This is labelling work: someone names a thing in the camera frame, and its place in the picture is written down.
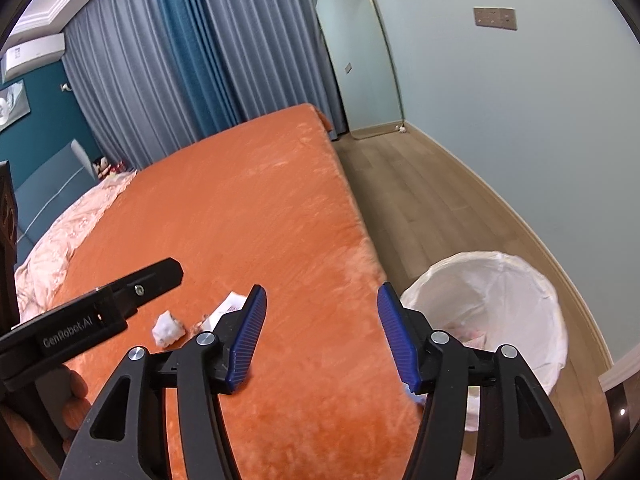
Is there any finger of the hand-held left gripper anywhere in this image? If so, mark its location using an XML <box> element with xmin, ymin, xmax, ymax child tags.
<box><xmin>0</xmin><ymin>160</ymin><xmax>21</xmax><ymax>331</ymax></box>
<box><xmin>92</xmin><ymin>257</ymin><xmax>185</xmax><ymax>321</ymax></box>

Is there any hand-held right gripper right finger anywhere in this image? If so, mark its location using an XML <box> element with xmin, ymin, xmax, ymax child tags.
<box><xmin>376</xmin><ymin>282</ymin><xmax>583</xmax><ymax>480</ymax></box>

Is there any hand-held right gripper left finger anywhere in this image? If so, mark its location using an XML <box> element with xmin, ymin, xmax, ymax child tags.
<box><xmin>59</xmin><ymin>284</ymin><xmax>268</xmax><ymax>480</ymax></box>

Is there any white paper card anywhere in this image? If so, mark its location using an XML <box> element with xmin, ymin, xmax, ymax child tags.
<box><xmin>202</xmin><ymin>291</ymin><xmax>247</xmax><ymax>331</ymax></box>

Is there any white cloth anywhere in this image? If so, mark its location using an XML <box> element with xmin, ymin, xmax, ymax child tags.
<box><xmin>151</xmin><ymin>310</ymin><xmax>185</xmax><ymax>347</ymax></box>

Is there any bin with white bag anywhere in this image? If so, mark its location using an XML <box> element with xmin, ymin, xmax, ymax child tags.
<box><xmin>400</xmin><ymin>250</ymin><xmax>568</xmax><ymax>433</ymax></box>

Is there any person's left hand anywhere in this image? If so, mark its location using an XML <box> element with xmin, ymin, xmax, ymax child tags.
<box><xmin>62</xmin><ymin>367</ymin><xmax>93</xmax><ymax>441</ymax></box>

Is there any pink quilt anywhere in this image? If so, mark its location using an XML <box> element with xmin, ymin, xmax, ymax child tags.
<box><xmin>14</xmin><ymin>169</ymin><xmax>138</xmax><ymax>316</ymax></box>

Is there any blue padded headboard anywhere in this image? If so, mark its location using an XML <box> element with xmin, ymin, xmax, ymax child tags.
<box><xmin>12</xmin><ymin>139</ymin><xmax>98</xmax><ymax>246</ymax></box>

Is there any orange plush blanket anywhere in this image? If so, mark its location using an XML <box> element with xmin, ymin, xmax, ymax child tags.
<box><xmin>47</xmin><ymin>103</ymin><xmax>426</xmax><ymax>480</ymax></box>

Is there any stuffed toy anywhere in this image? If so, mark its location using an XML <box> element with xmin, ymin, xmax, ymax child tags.
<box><xmin>92</xmin><ymin>156</ymin><xmax>126</xmax><ymax>178</ymax></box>

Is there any white air conditioner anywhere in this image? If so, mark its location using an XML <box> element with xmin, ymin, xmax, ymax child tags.
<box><xmin>0</xmin><ymin>34</ymin><xmax>67</xmax><ymax>81</ymax></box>

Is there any grey curtain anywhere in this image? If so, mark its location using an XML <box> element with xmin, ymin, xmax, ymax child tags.
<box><xmin>195</xmin><ymin>0</ymin><xmax>348</xmax><ymax>136</ymax></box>
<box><xmin>60</xmin><ymin>0</ymin><xmax>201</xmax><ymax>171</ymax></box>

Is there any blue curtain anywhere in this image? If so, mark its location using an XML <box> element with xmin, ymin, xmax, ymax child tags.
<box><xmin>150</xmin><ymin>0</ymin><xmax>241</xmax><ymax>136</ymax></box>

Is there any standing mirror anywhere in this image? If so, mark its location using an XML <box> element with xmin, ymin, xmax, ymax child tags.
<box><xmin>308</xmin><ymin>0</ymin><xmax>406</xmax><ymax>141</ymax></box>

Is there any wall picture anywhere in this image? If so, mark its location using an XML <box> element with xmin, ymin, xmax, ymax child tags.
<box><xmin>0</xmin><ymin>80</ymin><xmax>32</xmax><ymax>131</ymax></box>

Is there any brown wall switch panel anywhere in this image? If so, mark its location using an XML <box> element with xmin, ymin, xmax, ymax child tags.
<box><xmin>473</xmin><ymin>6</ymin><xmax>517</xmax><ymax>31</ymax></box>

